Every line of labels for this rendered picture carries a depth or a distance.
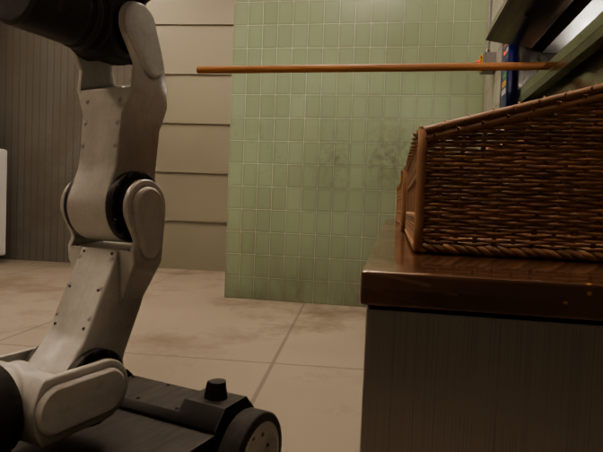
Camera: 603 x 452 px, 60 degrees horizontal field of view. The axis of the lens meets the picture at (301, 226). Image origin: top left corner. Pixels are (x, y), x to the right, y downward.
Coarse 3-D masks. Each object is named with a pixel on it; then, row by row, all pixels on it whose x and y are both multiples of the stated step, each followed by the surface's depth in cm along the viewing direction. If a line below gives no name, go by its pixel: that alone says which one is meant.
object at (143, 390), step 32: (0, 384) 81; (128, 384) 124; (160, 384) 125; (224, 384) 112; (0, 416) 79; (128, 416) 111; (160, 416) 110; (192, 416) 108; (224, 416) 107; (0, 448) 79; (32, 448) 95; (64, 448) 96; (96, 448) 96; (128, 448) 97; (160, 448) 97; (192, 448) 98
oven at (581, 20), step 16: (576, 0) 185; (592, 0) 170; (560, 16) 203; (576, 16) 184; (592, 16) 184; (560, 32) 202; (576, 32) 200; (544, 48) 223; (560, 48) 220; (576, 48) 156; (592, 48) 148; (560, 64) 171; (576, 64) 163; (528, 80) 228; (544, 80) 189; (528, 96) 211
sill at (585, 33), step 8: (600, 16) 138; (592, 24) 144; (600, 24) 138; (584, 32) 150; (592, 32) 144; (576, 40) 156; (568, 48) 163; (560, 56) 171; (552, 64) 180; (544, 72) 189; (536, 80) 200; (520, 88) 223; (528, 88) 211
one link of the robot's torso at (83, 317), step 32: (64, 192) 106; (128, 192) 98; (160, 192) 106; (128, 224) 99; (160, 224) 105; (96, 256) 103; (128, 256) 101; (160, 256) 107; (96, 288) 100; (128, 288) 103; (64, 320) 99; (96, 320) 97; (128, 320) 105; (32, 352) 98; (64, 352) 95; (96, 352) 96
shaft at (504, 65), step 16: (368, 64) 206; (384, 64) 205; (400, 64) 204; (416, 64) 203; (432, 64) 202; (448, 64) 200; (464, 64) 199; (480, 64) 198; (496, 64) 197; (512, 64) 196; (528, 64) 196; (544, 64) 195
